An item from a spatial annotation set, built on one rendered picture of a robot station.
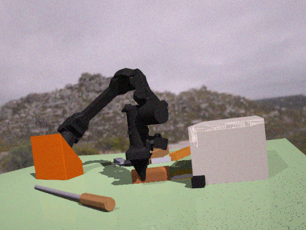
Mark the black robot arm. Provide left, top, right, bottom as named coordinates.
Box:
left=57, top=68, right=169, bottom=150

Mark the grey rod with brown handle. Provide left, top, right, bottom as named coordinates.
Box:
left=34, top=185, right=116, bottom=211

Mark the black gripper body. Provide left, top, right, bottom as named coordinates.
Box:
left=126, top=125, right=154, bottom=160

